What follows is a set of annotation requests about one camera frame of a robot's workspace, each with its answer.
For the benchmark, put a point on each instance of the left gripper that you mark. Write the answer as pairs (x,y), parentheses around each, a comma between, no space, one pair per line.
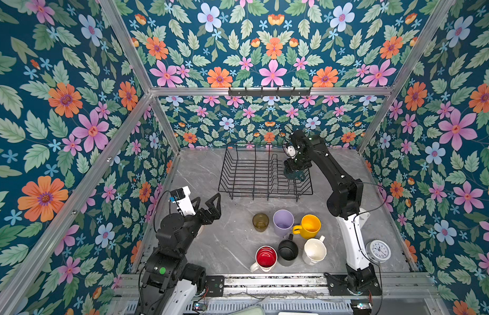
(216,212)

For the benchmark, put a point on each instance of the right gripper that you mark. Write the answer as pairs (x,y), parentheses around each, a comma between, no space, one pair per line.
(306,165)

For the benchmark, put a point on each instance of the dark green mug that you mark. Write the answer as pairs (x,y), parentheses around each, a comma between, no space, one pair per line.
(293,173)

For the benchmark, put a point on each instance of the black wire dish rack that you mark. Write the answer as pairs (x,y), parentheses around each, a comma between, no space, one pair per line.
(252,171)

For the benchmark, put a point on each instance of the clear plastic cup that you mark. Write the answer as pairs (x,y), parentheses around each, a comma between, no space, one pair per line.
(290,151)

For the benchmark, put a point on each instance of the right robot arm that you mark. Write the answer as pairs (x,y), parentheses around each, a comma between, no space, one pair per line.
(344,203)

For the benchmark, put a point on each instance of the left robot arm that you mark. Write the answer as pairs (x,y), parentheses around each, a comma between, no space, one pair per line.
(169,281)

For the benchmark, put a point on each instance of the olive glass cup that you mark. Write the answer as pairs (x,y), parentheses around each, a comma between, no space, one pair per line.
(260,222)

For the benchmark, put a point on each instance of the lilac plastic cup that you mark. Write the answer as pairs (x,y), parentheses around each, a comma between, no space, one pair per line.
(283,221)

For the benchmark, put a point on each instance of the red and white mug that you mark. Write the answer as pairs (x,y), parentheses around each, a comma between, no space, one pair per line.
(265,259)

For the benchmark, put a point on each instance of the yellow mug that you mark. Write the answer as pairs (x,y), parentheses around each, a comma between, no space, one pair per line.
(308,228)

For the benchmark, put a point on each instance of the black mug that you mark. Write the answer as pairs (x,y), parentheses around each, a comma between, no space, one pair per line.
(287,249)

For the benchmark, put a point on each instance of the white cream mug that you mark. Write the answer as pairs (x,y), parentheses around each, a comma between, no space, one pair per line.
(314,251)

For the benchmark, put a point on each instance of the white alarm clock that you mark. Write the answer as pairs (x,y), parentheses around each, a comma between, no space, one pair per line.
(379,251)

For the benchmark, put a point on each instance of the black hook rail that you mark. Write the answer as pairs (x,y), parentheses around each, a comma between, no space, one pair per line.
(255,92)

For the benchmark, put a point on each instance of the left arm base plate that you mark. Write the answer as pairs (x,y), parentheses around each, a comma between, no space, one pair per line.
(215,286)

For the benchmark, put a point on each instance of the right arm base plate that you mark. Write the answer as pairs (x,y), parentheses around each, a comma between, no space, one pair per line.
(353,284)

